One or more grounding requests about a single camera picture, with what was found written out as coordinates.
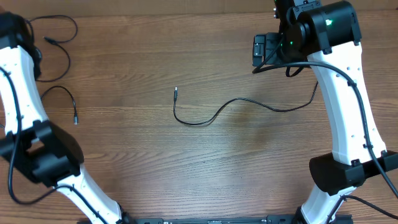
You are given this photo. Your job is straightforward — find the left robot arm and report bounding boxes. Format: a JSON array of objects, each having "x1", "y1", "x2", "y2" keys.
[{"x1": 1, "y1": 12, "x2": 130, "y2": 223}]

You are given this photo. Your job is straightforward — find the black USB cable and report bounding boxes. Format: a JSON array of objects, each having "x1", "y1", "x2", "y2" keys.
[
  {"x1": 40, "y1": 85, "x2": 79, "y2": 126},
  {"x1": 26, "y1": 14, "x2": 78, "y2": 83},
  {"x1": 172, "y1": 80, "x2": 319, "y2": 126}
]

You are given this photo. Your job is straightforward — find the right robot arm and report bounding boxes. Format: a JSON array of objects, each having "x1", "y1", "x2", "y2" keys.
[{"x1": 252, "y1": 0, "x2": 397, "y2": 223}]

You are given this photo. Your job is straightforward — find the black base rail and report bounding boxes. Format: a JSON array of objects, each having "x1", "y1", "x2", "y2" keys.
[{"x1": 77, "y1": 213, "x2": 354, "y2": 224}]

